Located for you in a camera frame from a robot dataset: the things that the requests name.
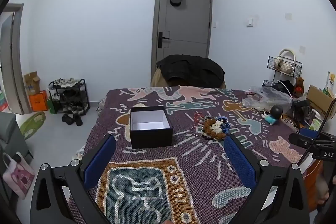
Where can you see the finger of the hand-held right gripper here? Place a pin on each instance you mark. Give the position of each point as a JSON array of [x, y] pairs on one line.
[[300, 139]]

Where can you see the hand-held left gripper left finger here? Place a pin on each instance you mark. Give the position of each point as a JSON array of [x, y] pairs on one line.
[[99, 161]]

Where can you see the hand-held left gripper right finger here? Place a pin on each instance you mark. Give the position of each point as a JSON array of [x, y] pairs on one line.
[[240, 161]]

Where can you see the black jewelry box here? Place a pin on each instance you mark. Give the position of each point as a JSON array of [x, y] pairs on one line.
[[151, 139]]

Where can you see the teal doll figurine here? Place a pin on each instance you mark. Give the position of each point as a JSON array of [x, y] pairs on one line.
[[275, 110]]

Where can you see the open cardboard box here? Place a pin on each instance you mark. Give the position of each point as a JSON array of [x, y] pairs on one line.
[[319, 100]]

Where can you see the clear plastic bag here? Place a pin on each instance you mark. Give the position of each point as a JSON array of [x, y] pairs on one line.
[[270, 98]]

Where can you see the brown plush toy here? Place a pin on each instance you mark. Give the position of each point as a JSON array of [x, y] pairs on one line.
[[299, 86]]

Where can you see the printed purple blanket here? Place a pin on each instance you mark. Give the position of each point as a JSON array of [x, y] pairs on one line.
[[183, 158]]

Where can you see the black bag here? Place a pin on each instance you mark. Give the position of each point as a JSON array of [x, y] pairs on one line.
[[281, 86]]

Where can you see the green yellow packet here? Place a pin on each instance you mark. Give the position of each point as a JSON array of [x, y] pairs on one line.
[[329, 83]]

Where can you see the black shoe rack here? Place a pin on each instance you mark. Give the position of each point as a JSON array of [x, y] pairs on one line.
[[84, 95]]

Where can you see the green bag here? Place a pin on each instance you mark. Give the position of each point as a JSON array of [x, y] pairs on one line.
[[52, 106]]

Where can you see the green floor mat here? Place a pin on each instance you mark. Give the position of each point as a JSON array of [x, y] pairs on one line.
[[31, 125]]

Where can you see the white handbag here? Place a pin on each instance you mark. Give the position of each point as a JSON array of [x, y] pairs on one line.
[[282, 64]]

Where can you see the pink tote bag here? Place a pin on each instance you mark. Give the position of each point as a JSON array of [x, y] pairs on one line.
[[19, 176]]

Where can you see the light sneakers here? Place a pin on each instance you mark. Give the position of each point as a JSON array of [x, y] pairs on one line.
[[65, 82]]

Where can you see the grey ottoman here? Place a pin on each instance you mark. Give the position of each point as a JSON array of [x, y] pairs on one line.
[[11, 134]]

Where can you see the beige chair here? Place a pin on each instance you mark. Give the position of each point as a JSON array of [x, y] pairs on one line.
[[157, 79]]

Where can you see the brown cardboard box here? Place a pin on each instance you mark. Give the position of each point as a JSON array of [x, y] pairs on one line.
[[31, 83]]

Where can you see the black jacket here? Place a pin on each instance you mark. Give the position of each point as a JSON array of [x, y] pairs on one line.
[[191, 69]]

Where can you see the grey room door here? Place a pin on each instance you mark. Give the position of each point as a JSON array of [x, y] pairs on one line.
[[183, 24]]

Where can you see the grey doorway frame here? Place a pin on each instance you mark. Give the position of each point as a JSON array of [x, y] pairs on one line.
[[17, 61]]

